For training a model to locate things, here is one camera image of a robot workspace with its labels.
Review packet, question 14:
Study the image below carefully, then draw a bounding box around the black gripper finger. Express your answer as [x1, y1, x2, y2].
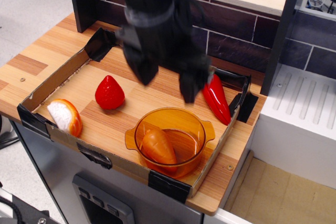
[179, 71, 210, 103]
[123, 48, 159, 86]

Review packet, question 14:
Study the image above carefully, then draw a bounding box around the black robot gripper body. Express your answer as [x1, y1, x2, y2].
[115, 11, 212, 78]

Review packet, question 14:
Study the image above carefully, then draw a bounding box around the orange plastic toy carrot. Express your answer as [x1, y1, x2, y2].
[141, 129, 177, 173]

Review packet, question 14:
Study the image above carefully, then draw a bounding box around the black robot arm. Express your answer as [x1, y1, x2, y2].
[116, 0, 211, 103]

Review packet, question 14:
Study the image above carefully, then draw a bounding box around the transparent orange plastic pot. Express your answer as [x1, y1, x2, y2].
[125, 108, 215, 178]

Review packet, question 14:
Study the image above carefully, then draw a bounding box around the cardboard fence with black tape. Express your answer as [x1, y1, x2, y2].
[17, 28, 253, 203]

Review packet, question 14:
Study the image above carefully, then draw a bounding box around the red plastic toy chili pepper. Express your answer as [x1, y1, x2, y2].
[202, 74, 231, 126]

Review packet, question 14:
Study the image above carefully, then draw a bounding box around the red plastic toy strawberry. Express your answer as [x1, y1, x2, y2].
[95, 75, 125, 110]

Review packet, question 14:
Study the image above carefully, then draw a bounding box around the orange and white toy slice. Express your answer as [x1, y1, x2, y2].
[47, 99, 82, 137]

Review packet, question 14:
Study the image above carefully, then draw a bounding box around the white toy sink drainboard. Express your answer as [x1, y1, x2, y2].
[251, 65, 335, 188]

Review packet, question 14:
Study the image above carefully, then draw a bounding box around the grey toy oven front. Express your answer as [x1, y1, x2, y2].
[72, 175, 135, 224]

